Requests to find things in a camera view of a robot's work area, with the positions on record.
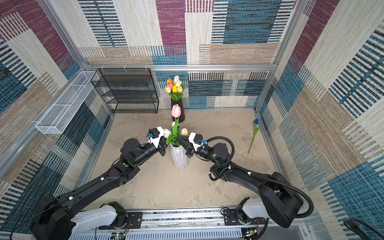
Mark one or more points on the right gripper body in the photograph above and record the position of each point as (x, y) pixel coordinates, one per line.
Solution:
(191, 151)

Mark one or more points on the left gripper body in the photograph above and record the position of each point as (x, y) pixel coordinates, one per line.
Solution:
(160, 149)

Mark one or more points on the white ribbed ceramic vase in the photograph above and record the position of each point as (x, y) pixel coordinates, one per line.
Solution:
(179, 157)

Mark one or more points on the cream yellow tulip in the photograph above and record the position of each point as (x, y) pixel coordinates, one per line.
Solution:
(184, 132)

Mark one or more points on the black cylindrical vase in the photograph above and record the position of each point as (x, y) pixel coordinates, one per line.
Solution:
(177, 110)

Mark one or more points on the small blue tulip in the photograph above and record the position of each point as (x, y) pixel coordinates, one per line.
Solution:
(256, 128)

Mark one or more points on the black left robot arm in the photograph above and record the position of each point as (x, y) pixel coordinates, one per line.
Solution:
(63, 217)

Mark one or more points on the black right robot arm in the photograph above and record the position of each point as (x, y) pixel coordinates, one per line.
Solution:
(282, 201)

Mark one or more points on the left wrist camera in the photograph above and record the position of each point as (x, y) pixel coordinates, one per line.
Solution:
(155, 136)

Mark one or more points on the black wire shelf rack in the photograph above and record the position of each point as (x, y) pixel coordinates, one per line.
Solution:
(129, 90)

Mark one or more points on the aluminium front rail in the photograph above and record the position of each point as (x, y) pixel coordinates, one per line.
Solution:
(199, 224)

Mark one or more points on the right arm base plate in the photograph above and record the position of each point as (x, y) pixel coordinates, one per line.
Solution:
(233, 217)

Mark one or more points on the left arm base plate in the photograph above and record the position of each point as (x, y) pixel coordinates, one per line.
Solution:
(128, 220)

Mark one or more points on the white wire mesh basket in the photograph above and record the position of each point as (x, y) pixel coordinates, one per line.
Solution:
(58, 117)

